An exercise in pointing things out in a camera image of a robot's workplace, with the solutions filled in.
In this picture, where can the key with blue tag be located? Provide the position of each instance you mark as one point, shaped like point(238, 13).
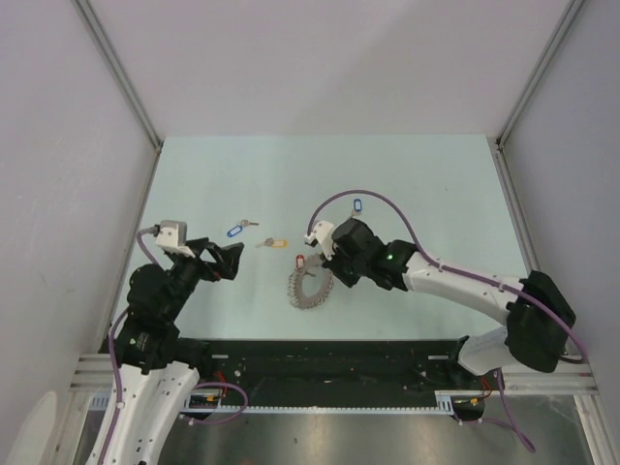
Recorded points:
point(240, 227)
point(357, 208)

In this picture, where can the grey cable duct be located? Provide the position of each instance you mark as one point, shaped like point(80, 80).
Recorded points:
point(442, 406)

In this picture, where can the aluminium frame post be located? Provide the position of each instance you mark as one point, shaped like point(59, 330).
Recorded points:
point(550, 51)
point(103, 43)

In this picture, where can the white rounded object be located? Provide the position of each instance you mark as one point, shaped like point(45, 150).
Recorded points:
point(35, 433)

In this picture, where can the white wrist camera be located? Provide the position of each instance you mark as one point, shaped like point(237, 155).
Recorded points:
point(170, 236)
point(320, 235)

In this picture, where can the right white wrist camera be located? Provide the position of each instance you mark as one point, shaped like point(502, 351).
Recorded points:
point(320, 235)

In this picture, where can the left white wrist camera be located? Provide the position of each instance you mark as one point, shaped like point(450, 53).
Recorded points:
point(170, 236)

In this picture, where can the left aluminium frame post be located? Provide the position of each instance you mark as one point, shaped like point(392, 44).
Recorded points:
point(103, 43)

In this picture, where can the key with yellow tag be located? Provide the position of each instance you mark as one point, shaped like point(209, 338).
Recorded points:
point(270, 242)

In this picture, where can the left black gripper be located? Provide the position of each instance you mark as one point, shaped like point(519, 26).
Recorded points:
point(229, 256)

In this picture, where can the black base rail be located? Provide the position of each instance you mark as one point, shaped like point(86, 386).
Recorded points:
point(340, 374)

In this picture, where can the right aluminium frame post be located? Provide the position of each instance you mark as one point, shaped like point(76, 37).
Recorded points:
point(550, 51)

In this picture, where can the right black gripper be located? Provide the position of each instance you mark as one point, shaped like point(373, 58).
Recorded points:
point(332, 264)

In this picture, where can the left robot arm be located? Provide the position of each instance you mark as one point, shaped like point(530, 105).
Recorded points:
point(154, 368)

